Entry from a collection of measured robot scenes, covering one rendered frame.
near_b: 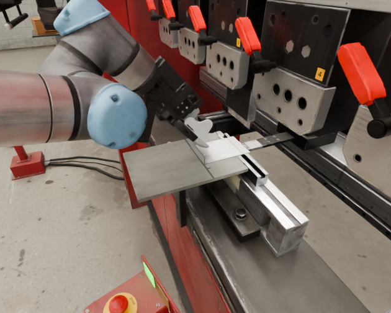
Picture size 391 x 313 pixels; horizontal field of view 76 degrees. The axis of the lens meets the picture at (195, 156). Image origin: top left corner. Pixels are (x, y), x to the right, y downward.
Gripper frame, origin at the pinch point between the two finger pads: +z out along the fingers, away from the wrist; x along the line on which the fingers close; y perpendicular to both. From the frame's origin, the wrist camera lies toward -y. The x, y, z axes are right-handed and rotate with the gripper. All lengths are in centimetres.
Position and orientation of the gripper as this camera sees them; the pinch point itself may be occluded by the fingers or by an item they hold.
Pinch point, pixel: (197, 140)
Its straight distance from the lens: 60.5
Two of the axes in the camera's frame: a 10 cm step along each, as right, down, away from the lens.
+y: 7.1, -7.0, -1.3
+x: -3.9, -5.4, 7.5
